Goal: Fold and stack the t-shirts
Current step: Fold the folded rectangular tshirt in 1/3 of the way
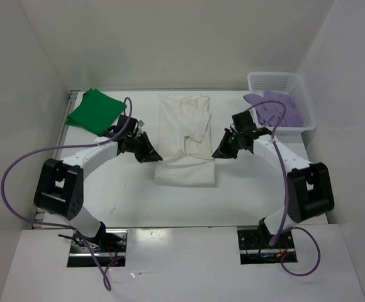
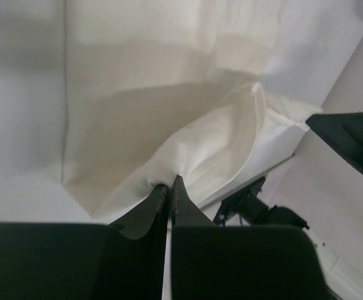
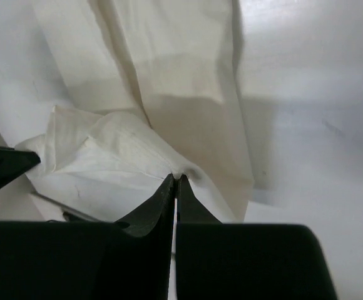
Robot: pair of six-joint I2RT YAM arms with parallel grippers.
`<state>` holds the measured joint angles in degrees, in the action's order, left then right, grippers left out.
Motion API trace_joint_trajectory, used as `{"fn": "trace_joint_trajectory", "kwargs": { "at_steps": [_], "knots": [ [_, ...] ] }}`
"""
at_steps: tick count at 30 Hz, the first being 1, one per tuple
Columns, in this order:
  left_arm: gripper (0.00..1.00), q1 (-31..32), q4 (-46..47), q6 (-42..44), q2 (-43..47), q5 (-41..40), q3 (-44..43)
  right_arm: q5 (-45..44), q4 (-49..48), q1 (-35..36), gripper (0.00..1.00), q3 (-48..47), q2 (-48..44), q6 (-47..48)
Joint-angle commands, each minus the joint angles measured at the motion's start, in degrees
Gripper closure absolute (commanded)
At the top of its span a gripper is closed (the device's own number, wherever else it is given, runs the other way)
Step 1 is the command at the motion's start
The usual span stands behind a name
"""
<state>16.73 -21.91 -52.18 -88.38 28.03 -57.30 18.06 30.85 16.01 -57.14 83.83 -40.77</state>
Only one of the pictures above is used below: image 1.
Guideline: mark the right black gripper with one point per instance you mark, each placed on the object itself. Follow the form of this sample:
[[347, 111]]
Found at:
[[223, 151]]

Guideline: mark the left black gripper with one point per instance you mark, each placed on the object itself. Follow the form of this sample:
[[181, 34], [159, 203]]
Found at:
[[148, 153]]

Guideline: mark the cream white t shirt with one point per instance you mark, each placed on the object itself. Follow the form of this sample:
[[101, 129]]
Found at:
[[184, 142]]

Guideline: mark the lavender t shirt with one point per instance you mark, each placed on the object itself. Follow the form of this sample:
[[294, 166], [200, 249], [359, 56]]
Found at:
[[274, 107]]

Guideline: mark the green t shirt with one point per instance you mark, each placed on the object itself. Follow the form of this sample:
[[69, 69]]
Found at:
[[96, 112]]

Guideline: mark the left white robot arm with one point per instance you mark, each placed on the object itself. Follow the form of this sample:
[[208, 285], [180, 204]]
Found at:
[[60, 189]]

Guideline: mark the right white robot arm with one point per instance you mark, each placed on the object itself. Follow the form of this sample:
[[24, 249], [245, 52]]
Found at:
[[307, 186]]

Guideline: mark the white plastic basket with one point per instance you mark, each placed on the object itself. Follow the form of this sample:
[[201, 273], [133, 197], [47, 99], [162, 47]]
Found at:
[[289, 84]]

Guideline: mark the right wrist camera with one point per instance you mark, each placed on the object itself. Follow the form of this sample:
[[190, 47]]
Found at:
[[243, 122]]

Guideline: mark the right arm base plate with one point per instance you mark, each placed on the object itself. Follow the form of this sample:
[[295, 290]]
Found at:
[[253, 251]]

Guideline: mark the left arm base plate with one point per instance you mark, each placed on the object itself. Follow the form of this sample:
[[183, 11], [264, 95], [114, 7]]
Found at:
[[114, 251]]

